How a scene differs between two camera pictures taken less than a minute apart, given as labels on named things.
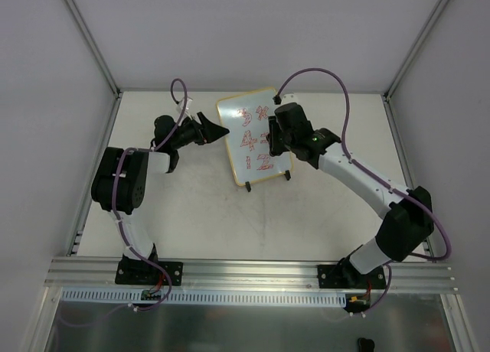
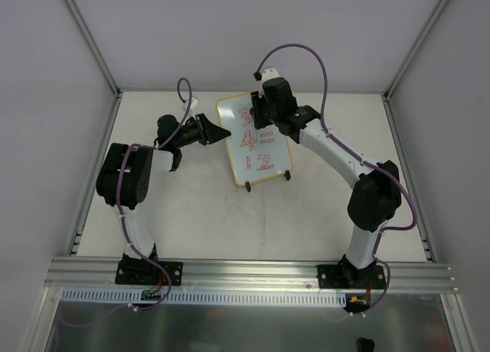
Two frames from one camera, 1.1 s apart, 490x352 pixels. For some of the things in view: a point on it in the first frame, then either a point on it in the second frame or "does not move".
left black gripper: [201, 128] does not move
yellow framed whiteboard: [246, 117] does not move
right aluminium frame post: [441, 5] does not move
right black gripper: [273, 136] to [256, 112]
